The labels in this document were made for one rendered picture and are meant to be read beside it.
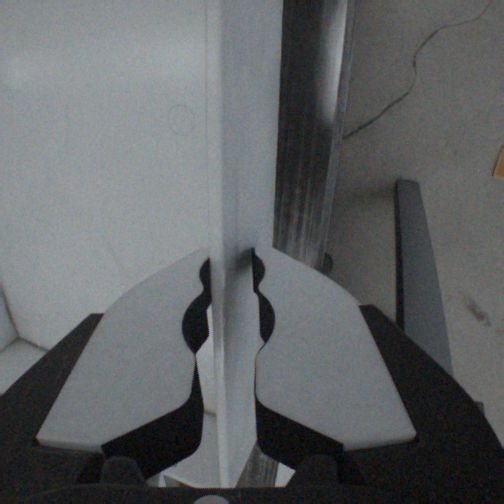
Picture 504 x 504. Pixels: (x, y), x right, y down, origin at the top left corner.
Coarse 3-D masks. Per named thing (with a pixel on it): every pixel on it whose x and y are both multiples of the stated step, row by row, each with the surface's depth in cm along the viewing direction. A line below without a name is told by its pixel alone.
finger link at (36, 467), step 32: (96, 320) 9; (64, 352) 8; (32, 384) 7; (64, 384) 7; (0, 416) 7; (32, 416) 7; (0, 448) 6; (32, 448) 6; (0, 480) 5; (32, 480) 5; (64, 480) 5; (96, 480) 6
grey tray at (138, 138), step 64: (0, 0) 15; (64, 0) 14; (128, 0) 13; (192, 0) 13; (256, 0) 10; (0, 64) 17; (64, 64) 16; (128, 64) 15; (192, 64) 14; (256, 64) 11; (0, 128) 19; (64, 128) 17; (128, 128) 16; (192, 128) 15; (256, 128) 12; (0, 192) 21; (64, 192) 19; (128, 192) 18; (192, 192) 16; (256, 192) 13; (0, 256) 24; (64, 256) 21; (128, 256) 19; (0, 320) 26; (64, 320) 24; (256, 320) 17; (0, 384) 24
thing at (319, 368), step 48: (288, 288) 10; (336, 288) 10; (288, 336) 8; (336, 336) 8; (288, 384) 7; (336, 384) 7; (384, 384) 7; (288, 432) 7; (336, 432) 6; (384, 432) 6
